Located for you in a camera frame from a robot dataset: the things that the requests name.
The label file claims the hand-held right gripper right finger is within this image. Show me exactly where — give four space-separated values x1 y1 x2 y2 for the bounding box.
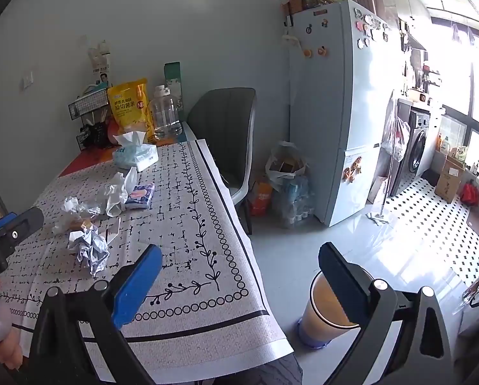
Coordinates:
318 242 456 385

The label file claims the orange table mat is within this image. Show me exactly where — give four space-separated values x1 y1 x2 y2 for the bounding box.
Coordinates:
58 144 120 178

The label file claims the small flat paper slip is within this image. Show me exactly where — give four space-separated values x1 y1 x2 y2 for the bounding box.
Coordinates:
105 217 122 246

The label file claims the white printed wall bag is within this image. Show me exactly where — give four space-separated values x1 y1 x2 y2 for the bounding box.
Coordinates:
88 41 112 88

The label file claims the blue soft tissue pack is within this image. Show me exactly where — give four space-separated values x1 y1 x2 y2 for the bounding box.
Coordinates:
112 132 159 172

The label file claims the pack of water bottles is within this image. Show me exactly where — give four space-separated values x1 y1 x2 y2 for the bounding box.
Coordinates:
272 174 316 230

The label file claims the white plastic shopping bag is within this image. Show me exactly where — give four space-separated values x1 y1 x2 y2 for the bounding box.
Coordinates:
266 141 311 192

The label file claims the pale blue fridge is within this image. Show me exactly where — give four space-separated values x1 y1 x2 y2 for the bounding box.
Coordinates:
285 0 403 227

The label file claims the patterned white tablecloth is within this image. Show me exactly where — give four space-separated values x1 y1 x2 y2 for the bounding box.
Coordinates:
0 138 294 378

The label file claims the black wire rack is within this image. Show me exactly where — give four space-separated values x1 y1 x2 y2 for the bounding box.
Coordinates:
68 88 117 150

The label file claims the clear plastic water bottle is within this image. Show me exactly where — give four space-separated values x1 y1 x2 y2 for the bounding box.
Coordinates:
148 85 183 141

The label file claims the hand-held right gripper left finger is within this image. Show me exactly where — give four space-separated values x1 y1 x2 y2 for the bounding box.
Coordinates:
17 244 164 385

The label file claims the hanging red white plastic bag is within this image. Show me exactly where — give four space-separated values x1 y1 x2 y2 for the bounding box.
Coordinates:
384 104 411 162

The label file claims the orange carton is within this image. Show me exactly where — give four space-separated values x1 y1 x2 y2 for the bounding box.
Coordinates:
249 180 273 217

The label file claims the yellow snack bag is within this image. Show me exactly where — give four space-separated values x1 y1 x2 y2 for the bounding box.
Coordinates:
107 78 150 138

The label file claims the brown food wrapper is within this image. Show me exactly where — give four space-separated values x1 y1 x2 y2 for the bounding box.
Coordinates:
53 216 100 234

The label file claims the grey washing machine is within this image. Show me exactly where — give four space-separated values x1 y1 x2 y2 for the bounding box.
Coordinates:
396 100 431 178

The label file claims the tall green box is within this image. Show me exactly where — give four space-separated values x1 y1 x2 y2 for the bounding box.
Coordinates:
164 62 182 123

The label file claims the cluster of fridge magnets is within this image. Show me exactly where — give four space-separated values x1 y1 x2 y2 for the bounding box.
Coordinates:
301 7 391 59

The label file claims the person's left hand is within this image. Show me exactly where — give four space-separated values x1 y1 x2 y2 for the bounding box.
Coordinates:
0 276 24 370

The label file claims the grey upholstered chair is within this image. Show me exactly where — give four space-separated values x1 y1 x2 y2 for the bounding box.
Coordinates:
187 87 257 235

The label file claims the orange doll fridge magnet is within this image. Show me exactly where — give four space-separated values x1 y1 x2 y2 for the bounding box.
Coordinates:
342 156 365 182

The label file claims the brown cardboard box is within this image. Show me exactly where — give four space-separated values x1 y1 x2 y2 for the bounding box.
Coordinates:
435 154 467 204

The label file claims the white tissue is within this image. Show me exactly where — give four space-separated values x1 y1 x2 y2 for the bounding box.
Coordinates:
103 166 138 217

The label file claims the white paper bag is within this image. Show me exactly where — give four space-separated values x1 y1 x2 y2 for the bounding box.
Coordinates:
368 175 389 206

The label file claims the white flat mop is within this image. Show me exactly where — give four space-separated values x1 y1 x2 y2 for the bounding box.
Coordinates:
365 156 399 226

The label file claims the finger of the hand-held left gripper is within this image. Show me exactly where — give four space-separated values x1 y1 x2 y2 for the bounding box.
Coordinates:
0 206 45 249

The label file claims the white round waste bin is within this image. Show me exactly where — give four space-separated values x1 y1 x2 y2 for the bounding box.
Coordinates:
298 269 363 348

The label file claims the small purple tissue packet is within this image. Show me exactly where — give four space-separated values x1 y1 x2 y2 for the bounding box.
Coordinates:
125 182 156 210

